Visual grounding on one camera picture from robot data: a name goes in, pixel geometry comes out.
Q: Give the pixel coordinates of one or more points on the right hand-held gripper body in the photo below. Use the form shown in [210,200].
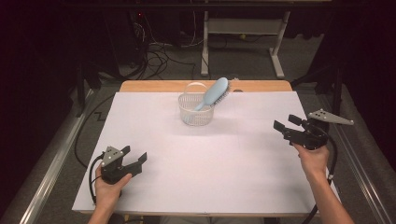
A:
[311,138]

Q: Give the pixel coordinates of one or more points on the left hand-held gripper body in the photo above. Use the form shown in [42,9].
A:
[112,172]

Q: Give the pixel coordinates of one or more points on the white plastic mesh basket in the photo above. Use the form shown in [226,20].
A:
[196,118]

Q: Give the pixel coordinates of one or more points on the light blue hairbrush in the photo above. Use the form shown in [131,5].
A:
[214,90]

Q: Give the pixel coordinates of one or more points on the person's left hand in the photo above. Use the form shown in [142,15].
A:
[107,194]

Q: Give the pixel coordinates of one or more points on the person's right hand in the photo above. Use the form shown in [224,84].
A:
[314,163]

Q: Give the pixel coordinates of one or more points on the black metal stand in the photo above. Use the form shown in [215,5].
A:
[81,93]
[337,93]

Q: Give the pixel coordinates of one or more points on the white table cover sheet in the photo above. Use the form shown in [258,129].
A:
[218,155]

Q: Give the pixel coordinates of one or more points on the small yellow-green ball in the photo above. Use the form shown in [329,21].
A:
[243,36]

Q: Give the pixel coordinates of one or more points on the black equipment tower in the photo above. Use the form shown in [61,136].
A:
[124,37]

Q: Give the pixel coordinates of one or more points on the aluminium floor rail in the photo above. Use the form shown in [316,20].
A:
[358,168]
[53,168]

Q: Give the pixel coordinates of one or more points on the white metal stand frame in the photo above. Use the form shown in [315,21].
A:
[246,26]

